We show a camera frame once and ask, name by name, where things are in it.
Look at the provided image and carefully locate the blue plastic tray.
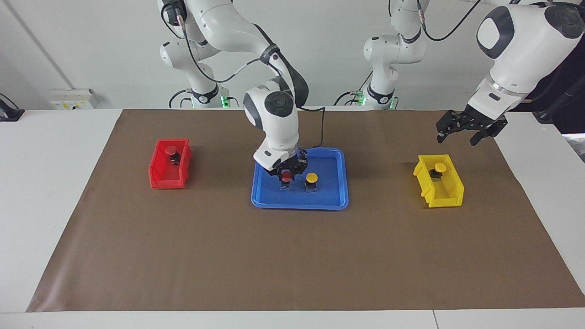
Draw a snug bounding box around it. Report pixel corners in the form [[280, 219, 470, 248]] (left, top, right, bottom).
[[250, 146, 350, 211]]

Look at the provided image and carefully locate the yellow storage bin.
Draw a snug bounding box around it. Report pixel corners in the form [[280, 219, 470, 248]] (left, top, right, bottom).
[[413, 154, 465, 208]]

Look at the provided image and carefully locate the brown table mat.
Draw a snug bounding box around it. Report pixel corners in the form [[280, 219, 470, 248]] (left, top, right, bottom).
[[27, 109, 585, 313]]

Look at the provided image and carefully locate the black background equipment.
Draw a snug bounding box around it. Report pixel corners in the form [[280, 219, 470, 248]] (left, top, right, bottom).
[[516, 41, 585, 135]]

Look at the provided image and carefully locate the grey metallic object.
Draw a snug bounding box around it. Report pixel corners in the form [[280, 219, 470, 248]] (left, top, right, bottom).
[[563, 133, 585, 163]]

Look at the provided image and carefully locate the red storage bin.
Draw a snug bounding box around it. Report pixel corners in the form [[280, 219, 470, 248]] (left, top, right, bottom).
[[149, 138, 193, 190]]

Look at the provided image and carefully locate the small black desktop device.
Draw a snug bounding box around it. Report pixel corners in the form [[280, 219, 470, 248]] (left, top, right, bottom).
[[0, 93, 25, 122]]

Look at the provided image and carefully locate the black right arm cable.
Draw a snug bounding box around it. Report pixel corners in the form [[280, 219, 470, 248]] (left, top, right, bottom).
[[160, 2, 326, 149]]

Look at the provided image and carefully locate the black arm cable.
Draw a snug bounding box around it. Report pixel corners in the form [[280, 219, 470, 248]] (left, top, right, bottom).
[[418, 0, 481, 42], [160, 2, 326, 149]]

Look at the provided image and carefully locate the black left base cable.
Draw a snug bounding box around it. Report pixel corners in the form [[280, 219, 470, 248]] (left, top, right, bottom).
[[334, 72, 373, 107]]

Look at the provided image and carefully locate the black base cable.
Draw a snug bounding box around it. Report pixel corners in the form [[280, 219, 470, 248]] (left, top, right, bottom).
[[334, 72, 373, 107], [169, 89, 192, 109]]

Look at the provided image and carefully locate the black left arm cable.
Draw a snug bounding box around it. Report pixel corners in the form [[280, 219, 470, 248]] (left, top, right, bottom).
[[418, 0, 481, 42]]

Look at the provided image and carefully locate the black right base cable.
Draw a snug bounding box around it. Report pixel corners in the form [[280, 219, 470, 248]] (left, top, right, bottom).
[[169, 89, 192, 109]]

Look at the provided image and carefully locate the white wall outlet box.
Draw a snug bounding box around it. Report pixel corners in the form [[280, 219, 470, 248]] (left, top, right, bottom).
[[49, 88, 99, 110]]

